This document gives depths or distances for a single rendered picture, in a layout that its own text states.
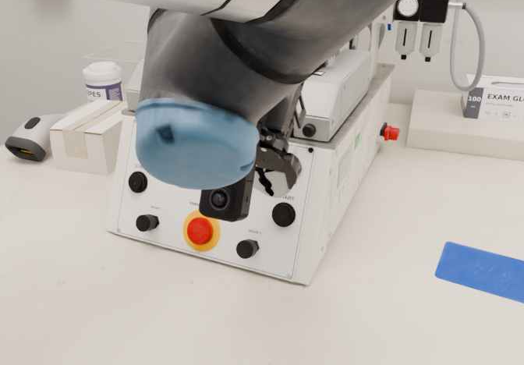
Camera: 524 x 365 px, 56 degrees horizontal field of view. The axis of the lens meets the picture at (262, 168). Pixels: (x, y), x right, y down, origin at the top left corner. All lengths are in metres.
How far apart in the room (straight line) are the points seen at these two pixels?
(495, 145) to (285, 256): 0.60
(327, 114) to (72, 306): 0.41
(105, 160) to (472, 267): 0.67
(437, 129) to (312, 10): 0.92
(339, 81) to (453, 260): 0.31
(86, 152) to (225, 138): 0.75
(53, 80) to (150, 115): 1.61
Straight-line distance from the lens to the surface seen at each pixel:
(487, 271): 0.78
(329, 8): 0.22
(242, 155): 0.29
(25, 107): 2.03
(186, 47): 0.28
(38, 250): 0.82
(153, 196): 0.77
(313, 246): 0.67
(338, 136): 0.68
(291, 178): 0.55
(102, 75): 1.19
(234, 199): 0.47
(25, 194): 0.99
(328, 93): 0.67
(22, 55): 1.95
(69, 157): 1.04
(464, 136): 1.12
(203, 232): 0.71
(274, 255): 0.69
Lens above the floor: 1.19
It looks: 26 degrees down
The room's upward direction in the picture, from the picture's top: straight up
